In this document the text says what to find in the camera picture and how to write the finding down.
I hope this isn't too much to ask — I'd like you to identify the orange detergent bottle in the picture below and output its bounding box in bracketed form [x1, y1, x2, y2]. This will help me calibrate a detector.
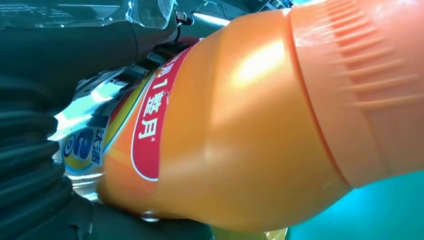
[61, 0, 424, 234]

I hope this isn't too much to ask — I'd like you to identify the green table board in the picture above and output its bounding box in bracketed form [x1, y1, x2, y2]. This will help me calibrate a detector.
[287, 169, 424, 240]

